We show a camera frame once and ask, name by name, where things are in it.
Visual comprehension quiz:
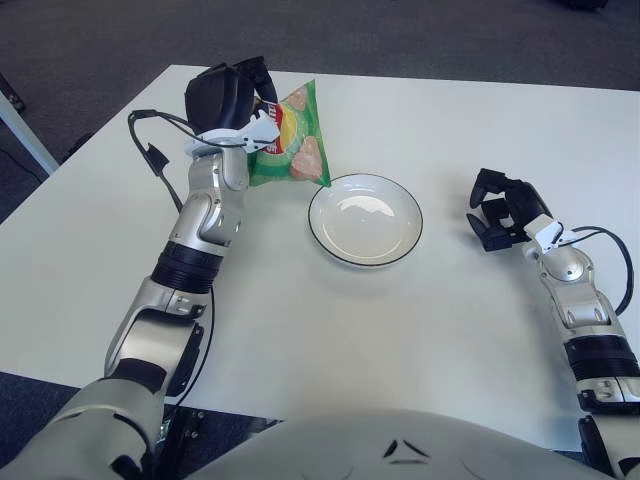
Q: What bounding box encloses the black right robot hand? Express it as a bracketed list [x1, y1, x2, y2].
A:
[465, 168, 554, 252]

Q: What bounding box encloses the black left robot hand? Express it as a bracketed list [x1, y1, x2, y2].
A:
[184, 55, 279, 137]

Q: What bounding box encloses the green snack bag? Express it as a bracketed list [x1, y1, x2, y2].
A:
[246, 78, 333, 189]

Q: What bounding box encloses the white plate with black rim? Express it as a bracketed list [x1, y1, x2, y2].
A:
[307, 172, 425, 269]

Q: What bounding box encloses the white side table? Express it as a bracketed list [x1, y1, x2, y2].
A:
[0, 93, 61, 177]

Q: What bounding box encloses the black caster wheel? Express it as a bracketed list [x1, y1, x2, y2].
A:
[0, 72, 27, 114]

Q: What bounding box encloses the grey robot torso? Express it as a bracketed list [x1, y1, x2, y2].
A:
[187, 407, 640, 480]

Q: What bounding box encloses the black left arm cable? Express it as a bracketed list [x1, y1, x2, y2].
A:
[127, 108, 217, 407]

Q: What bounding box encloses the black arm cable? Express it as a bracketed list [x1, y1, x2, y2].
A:
[558, 226, 636, 317]
[127, 108, 217, 407]

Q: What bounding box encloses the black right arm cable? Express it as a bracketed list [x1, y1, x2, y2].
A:
[558, 226, 636, 317]

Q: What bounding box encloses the black bolted base frame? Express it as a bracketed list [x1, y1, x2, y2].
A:
[154, 405, 286, 480]

